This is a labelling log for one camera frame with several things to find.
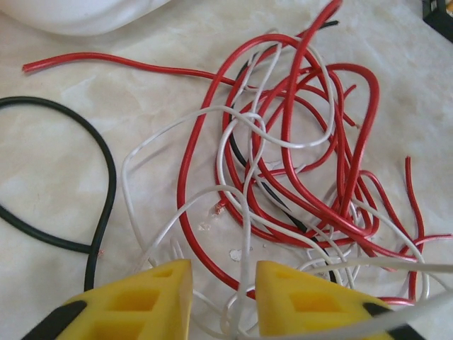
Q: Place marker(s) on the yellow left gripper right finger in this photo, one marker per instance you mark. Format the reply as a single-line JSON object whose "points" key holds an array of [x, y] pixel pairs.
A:
{"points": [[301, 311]]}

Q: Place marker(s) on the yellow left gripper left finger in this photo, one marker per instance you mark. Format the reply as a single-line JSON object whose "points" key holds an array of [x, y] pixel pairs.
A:
{"points": [[141, 311]]}

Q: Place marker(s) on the white plastic bin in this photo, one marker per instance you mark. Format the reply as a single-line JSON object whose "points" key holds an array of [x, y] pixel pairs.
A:
{"points": [[70, 17]]}

